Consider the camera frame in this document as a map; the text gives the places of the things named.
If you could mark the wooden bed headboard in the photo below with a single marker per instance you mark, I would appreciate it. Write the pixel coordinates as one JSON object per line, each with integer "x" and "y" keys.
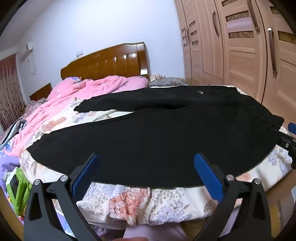
{"x": 104, "y": 62}

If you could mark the floral bed sheet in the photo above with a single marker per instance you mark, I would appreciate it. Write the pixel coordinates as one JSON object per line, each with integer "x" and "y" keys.
{"x": 129, "y": 204}

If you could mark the small bedside items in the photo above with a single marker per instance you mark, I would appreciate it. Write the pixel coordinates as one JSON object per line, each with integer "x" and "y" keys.
{"x": 158, "y": 76}

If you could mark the grey clothing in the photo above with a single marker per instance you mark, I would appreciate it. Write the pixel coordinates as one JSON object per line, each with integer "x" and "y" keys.
{"x": 16, "y": 126}

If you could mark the green fabric item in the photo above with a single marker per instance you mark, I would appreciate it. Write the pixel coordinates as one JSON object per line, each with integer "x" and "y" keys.
{"x": 22, "y": 185}

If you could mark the pink quilt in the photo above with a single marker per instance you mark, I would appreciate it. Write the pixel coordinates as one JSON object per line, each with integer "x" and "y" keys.
{"x": 69, "y": 92}

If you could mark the white wall socket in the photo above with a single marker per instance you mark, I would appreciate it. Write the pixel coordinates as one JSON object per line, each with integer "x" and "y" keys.
{"x": 79, "y": 54}

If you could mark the black pants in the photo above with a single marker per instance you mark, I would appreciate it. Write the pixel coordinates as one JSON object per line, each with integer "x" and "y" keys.
{"x": 150, "y": 143}

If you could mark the wooden wardrobe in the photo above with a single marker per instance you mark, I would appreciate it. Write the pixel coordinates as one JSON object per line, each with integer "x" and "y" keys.
{"x": 242, "y": 58}

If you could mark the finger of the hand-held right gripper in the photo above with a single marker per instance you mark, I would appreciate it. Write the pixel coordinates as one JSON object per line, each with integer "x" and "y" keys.
{"x": 292, "y": 128}
{"x": 286, "y": 141}

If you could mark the grey floral pillow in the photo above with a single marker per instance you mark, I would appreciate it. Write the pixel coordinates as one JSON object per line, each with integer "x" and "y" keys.
{"x": 166, "y": 82}

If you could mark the red patterned curtain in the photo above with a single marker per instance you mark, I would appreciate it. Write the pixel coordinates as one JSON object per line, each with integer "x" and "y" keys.
{"x": 9, "y": 92}

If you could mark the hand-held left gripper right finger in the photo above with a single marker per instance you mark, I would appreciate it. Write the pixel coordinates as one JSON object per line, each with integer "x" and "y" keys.
{"x": 208, "y": 177}

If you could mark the person's lavender clothing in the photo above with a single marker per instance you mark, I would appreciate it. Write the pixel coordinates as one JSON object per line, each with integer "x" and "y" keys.
{"x": 157, "y": 233}

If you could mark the cardboard box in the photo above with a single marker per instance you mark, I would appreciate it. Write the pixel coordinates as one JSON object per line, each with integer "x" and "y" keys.
{"x": 277, "y": 197}

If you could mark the white air conditioner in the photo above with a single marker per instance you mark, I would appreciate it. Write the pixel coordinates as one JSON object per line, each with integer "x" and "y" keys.
{"x": 29, "y": 45}

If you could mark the purple bed sheet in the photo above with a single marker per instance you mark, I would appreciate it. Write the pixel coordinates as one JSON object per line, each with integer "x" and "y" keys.
{"x": 7, "y": 162}

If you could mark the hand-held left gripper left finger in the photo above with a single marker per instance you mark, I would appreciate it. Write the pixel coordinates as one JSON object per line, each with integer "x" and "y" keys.
{"x": 85, "y": 175}

